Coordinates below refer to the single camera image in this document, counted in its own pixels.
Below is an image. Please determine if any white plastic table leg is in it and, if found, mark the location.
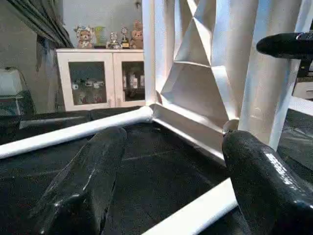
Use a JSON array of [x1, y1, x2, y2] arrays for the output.
[[0, 105, 153, 160], [142, 177, 241, 235]]

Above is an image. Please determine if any black work mat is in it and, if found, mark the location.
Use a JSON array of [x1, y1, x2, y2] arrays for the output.
[[0, 105, 313, 235]]

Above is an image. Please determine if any grey window curtain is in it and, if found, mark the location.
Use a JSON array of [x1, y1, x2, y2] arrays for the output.
[[5, 0, 74, 49]]

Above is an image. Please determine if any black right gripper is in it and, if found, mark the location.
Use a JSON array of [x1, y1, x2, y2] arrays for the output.
[[256, 31, 313, 81]]

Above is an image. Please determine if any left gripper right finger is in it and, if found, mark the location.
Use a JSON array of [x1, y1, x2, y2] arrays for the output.
[[222, 130, 313, 235]]

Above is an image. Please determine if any white glass door cabinet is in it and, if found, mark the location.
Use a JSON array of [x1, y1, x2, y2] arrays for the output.
[[55, 48, 147, 112]]

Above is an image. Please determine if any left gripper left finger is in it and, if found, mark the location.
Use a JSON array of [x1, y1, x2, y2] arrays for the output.
[[29, 126, 129, 235]]

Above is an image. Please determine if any white box appliance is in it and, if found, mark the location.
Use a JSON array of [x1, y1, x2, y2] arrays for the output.
[[0, 68, 24, 97]]

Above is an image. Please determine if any white plastic table top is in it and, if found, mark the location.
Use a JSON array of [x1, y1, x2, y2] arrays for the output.
[[142, 0, 313, 165]]

